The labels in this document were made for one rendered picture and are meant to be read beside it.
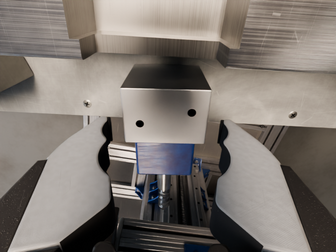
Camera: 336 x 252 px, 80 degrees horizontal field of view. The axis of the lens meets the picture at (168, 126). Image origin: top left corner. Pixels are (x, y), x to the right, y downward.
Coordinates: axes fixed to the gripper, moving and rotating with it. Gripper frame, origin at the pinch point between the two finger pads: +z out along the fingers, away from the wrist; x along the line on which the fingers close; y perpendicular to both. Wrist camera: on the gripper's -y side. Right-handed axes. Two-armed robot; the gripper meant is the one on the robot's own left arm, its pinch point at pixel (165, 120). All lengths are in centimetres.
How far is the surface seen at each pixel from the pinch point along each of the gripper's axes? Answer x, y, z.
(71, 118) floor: -51, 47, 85
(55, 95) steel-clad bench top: -9.2, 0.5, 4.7
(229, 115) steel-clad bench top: 5.5, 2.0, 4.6
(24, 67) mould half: -10.6, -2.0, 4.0
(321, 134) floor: 87, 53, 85
